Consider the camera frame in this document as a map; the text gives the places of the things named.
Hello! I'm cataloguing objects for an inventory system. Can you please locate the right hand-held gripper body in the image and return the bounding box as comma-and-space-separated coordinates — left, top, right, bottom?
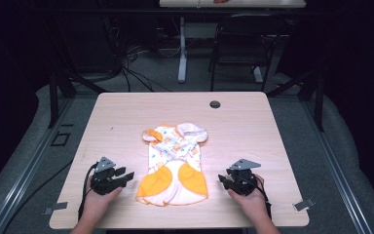
226, 158, 262, 197

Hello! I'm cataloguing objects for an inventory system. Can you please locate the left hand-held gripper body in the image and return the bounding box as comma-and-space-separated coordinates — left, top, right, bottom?
90, 156, 125, 196

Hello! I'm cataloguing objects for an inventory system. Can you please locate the white and orange baby garment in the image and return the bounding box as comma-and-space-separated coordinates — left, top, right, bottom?
135, 122, 209, 208

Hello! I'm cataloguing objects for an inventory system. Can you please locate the person's left hand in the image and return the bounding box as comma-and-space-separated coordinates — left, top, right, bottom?
83, 176, 125, 222

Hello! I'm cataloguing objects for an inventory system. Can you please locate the person's right hand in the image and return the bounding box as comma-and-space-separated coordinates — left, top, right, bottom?
227, 175, 272, 225

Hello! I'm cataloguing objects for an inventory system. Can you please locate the grey tape strip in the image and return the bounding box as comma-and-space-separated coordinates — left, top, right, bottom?
292, 197, 317, 212
43, 201, 69, 216

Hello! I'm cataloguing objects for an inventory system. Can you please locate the black metal stand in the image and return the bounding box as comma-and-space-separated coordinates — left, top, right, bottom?
46, 19, 109, 130
266, 68, 326, 133

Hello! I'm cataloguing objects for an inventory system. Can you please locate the white background desk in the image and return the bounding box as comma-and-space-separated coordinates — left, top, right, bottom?
158, 0, 307, 84

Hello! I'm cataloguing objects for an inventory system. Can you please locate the black chair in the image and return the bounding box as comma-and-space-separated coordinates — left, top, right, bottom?
208, 13, 287, 93

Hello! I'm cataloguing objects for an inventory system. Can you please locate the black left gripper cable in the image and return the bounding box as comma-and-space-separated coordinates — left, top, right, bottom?
77, 163, 99, 222

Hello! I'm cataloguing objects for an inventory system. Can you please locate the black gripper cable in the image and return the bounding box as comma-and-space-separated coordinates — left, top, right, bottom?
77, 163, 99, 222
254, 175, 273, 219

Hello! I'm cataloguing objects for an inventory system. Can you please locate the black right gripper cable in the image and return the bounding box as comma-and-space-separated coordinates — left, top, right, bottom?
254, 175, 273, 219

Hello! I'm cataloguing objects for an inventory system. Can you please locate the thin black floor cable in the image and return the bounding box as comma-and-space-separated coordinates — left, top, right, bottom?
0, 159, 76, 234

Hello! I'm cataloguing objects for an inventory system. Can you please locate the aluminium floor rail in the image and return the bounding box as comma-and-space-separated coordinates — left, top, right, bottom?
300, 97, 374, 234
0, 97, 76, 234

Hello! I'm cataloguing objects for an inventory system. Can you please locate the black floor cable bundle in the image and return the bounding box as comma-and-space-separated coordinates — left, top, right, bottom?
103, 19, 173, 94

